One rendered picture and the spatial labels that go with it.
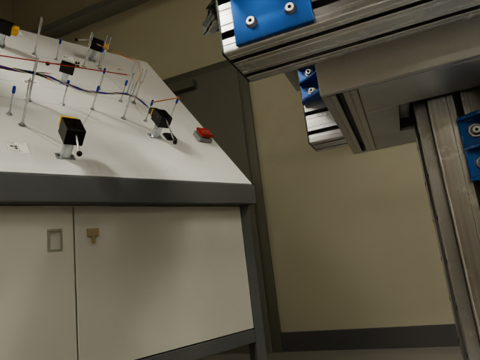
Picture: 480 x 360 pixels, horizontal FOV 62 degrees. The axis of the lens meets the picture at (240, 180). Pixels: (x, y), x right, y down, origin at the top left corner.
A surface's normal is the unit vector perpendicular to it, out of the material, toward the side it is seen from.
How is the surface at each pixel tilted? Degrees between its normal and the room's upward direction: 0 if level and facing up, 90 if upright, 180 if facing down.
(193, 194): 90
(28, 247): 90
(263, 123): 90
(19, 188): 90
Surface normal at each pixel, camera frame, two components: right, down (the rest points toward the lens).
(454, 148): -0.38, -0.15
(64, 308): 0.64, -0.22
